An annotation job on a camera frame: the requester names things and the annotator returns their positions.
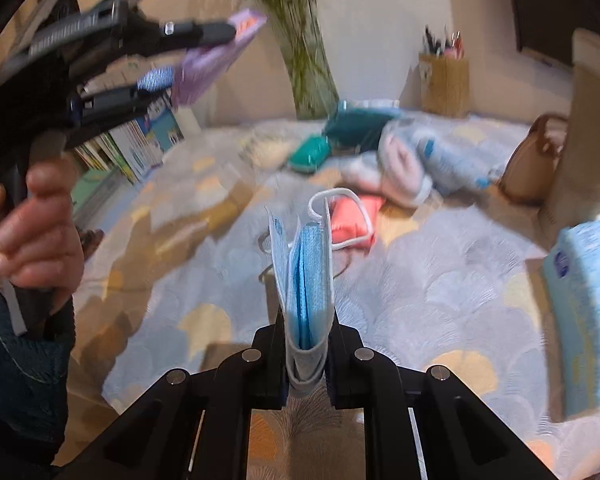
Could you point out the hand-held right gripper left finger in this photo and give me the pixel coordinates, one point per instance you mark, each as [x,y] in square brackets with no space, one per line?
[265,365]

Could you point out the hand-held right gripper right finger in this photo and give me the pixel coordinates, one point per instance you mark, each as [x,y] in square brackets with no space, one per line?
[352,365]

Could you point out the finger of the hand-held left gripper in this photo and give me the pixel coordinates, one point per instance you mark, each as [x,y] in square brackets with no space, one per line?
[120,102]
[200,32]

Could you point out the purple packet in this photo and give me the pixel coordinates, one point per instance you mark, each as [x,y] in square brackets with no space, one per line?
[210,65]

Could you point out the white plastic-wrapped items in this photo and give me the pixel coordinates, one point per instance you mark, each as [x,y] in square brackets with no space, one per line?
[310,285]

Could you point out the person's left forearm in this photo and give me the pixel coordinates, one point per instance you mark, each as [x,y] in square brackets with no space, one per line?
[20,385]

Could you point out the person's left hand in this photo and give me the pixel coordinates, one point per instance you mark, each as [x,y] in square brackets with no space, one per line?
[40,240]

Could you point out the row of books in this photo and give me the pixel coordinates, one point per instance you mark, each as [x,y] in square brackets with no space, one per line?
[130,140]

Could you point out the white tube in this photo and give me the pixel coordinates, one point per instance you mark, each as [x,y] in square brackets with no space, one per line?
[186,120]

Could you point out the glass vase with green stems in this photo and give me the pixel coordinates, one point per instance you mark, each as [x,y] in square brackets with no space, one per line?
[305,70]

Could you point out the coral red cloth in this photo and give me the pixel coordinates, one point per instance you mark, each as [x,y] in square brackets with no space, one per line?
[350,220]

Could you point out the teal green pouch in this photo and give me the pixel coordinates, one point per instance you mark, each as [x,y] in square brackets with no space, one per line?
[310,152]

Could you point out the dark teal cloth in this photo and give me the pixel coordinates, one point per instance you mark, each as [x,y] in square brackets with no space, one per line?
[360,125]

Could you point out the pink white fluffy socks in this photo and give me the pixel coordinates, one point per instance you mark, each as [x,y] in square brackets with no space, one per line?
[400,170]

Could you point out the light blue plush toy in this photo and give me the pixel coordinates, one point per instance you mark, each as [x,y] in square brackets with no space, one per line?
[455,160]

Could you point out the blue tissue box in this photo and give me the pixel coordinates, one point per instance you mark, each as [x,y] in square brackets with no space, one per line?
[585,310]

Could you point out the bunch of pens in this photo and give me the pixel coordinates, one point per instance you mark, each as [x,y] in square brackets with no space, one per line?
[442,42]

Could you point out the wooden pen holder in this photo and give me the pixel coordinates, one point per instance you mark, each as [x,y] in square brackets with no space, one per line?
[442,85]

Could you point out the brown handbag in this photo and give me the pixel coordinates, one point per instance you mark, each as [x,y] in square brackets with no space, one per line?
[530,170]

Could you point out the beige canister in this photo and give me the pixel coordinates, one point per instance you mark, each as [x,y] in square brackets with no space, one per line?
[585,135]

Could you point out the black television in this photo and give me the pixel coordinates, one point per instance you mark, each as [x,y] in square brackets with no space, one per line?
[555,10]

